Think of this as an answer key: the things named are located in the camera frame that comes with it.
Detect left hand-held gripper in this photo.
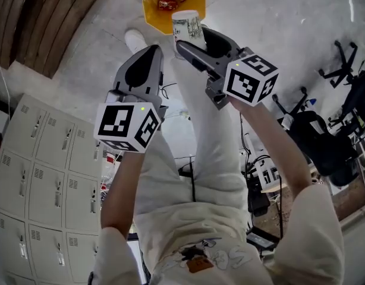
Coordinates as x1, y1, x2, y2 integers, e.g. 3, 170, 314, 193
93, 44, 169, 154

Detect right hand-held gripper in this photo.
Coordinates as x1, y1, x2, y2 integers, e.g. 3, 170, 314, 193
175, 26, 280, 111

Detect white printed paper cup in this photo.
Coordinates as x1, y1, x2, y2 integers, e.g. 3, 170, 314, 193
171, 9, 207, 61

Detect yellow bin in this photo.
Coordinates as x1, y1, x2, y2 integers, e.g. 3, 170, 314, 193
142, 0, 207, 36

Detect person's right forearm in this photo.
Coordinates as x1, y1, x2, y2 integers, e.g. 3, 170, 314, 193
231, 101, 313, 201

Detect person's left forearm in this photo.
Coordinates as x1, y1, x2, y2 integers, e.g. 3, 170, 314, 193
100, 150, 147, 231

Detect white shoe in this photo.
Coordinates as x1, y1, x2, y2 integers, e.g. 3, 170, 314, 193
124, 29, 149, 56

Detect white trousers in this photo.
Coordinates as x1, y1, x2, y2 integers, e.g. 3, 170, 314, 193
134, 45, 251, 249

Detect white black patterned box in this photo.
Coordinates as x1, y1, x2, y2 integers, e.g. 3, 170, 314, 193
253, 156, 282, 189

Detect black office chair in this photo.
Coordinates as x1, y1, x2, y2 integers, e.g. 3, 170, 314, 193
271, 86, 358, 186
319, 40, 365, 88

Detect beige metal locker cabinet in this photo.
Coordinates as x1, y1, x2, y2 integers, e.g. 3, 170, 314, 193
0, 93, 108, 285

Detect black power strip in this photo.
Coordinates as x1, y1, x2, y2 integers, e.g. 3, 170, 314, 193
246, 227, 280, 251

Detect cream printed t-shirt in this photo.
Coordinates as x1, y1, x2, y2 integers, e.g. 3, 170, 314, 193
93, 185, 345, 285

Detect black floor cable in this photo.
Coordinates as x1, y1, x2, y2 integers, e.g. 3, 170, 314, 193
159, 81, 178, 100

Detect thin white cable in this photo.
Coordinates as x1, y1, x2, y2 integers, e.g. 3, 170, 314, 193
0, 65, 13, 110

